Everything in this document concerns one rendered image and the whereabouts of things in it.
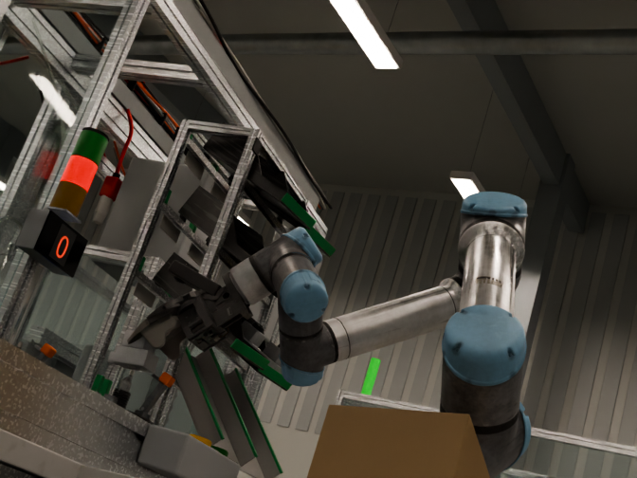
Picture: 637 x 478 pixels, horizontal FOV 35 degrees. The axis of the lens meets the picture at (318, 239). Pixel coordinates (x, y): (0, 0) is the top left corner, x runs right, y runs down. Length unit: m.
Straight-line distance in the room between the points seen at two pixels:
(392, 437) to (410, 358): 9.84
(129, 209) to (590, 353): 7.88
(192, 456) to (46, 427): 0.28
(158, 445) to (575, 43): 6.28
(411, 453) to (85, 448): 0.44
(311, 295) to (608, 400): 8.94
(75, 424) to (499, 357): 0.58
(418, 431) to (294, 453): 10.15
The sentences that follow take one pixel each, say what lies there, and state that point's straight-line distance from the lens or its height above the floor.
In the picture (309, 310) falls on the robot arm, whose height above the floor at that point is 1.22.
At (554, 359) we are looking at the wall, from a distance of 10.75.
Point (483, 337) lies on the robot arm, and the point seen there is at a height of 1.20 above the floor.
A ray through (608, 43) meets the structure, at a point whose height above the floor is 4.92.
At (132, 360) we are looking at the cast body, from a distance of 1.78.
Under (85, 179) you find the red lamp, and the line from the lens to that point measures 1.76.
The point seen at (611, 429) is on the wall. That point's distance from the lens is 10.41.
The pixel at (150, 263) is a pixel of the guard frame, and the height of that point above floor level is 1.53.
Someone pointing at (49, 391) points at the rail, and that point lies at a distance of 1.33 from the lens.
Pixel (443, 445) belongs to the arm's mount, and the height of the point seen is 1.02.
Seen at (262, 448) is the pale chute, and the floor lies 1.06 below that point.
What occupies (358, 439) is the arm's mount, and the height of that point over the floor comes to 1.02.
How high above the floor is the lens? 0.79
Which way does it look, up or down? 19 degrees up
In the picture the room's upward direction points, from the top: 18 degrees clockwise
